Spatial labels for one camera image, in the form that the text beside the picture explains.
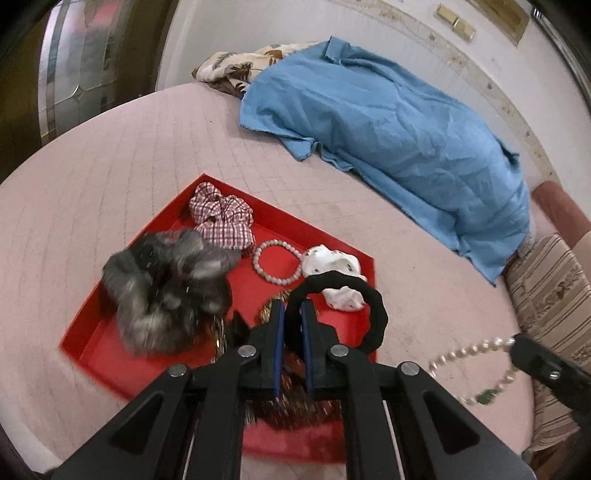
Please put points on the white cherry print scrunchie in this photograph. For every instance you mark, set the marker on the white cherry print scrunchie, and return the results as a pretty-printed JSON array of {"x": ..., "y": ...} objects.
[{"x": 338, "y": 293}]

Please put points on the stained glass wooden door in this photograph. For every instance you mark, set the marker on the stained glass wooden door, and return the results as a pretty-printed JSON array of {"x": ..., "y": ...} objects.
[{"x": 65, "y": 62}]

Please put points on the grey organza scrunchie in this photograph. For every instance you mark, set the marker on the grey organza scrunchie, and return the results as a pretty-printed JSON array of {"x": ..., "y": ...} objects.
[{"x": 164, "y": 285}]

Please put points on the pink bolster cushion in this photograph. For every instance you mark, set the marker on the pink bolster cushion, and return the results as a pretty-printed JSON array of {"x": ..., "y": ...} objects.
[{"x": 562, "y": 211}]

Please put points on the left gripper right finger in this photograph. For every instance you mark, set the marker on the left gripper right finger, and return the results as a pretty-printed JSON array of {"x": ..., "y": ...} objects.
[{"x": 399, "y": 423}]

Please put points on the red polka dot scrunchie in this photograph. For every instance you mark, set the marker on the red polka dot scrunchie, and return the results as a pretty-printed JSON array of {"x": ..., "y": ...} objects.
[{"x": 294, "y": 409}]

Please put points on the brown white floral blanket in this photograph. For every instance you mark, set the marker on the brown white floral blanket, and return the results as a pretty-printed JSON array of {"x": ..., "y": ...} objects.
[{"x": 232, "y": 73}]

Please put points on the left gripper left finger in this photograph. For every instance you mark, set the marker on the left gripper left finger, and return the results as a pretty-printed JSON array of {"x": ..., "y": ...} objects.
[{"x": 188, "y": 423}]

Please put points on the red white plaid scrunchie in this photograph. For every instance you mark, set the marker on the red white plaid scrunchie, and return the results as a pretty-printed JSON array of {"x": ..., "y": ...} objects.
[{"x": 223, "y": 221}]

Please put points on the striped floral pillow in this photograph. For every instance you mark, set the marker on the striped floral pillow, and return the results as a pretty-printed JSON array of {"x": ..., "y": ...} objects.
[{"x": 551, "y": 295}]

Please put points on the blue cloth sheet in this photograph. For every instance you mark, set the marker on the blue cloth sheet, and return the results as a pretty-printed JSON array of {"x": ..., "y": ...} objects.
[{"x": 429, "y": 154}]

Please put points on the rhinestone hair clip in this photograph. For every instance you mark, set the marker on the rhinestone hair clip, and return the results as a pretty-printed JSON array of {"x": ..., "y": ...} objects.
[{"x": 228, "y": 334}]

